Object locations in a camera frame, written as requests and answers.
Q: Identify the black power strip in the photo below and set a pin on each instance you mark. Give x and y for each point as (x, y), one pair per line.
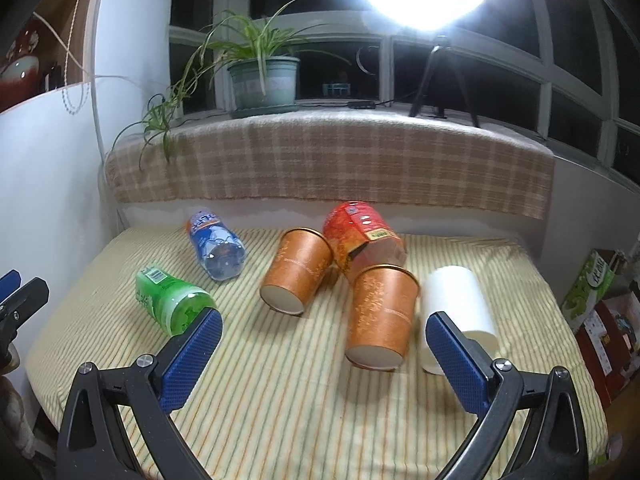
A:
(362, 105)

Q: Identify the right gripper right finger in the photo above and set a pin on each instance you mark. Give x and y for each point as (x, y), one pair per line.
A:
(552, 444)

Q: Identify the green tea bottle cup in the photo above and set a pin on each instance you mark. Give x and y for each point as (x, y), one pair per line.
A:
(173, 303)

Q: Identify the red noodle cup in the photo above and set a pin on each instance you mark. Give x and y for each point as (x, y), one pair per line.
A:
(360, 238)

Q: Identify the white paper cup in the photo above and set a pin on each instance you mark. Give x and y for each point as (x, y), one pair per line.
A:
(456, 291)

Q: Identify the right orange paper cup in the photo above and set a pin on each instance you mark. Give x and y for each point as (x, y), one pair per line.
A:
(381, 318)

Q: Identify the left orange paper cup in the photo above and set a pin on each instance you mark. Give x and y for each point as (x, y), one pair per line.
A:
(297, 270)

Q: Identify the red cardboard box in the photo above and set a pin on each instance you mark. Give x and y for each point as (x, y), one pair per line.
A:
(609, 342)

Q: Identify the plaid brown blanket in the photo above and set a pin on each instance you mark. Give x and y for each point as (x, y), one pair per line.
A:
(332, 155)

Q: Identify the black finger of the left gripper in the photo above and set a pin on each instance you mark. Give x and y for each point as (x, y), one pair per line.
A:
(18, 304)

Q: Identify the orange paper cup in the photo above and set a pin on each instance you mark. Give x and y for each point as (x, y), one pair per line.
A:
(381, 318)
(297, 270)

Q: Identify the grey-green flower pot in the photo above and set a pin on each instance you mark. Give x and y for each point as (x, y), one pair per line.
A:
(264, 89)

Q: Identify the black tripod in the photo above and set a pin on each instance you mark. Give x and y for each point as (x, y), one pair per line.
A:
(442, 70)

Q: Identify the blue Arctic Ocean cup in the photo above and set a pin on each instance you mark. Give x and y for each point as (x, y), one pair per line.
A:
(220, 252)

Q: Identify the green tissue pack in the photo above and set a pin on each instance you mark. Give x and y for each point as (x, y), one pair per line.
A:
(592, 282)

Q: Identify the spider plant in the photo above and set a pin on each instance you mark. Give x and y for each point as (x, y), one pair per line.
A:
(234, 37)

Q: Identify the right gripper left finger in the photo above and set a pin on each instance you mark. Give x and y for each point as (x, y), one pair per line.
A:
(93, 441)

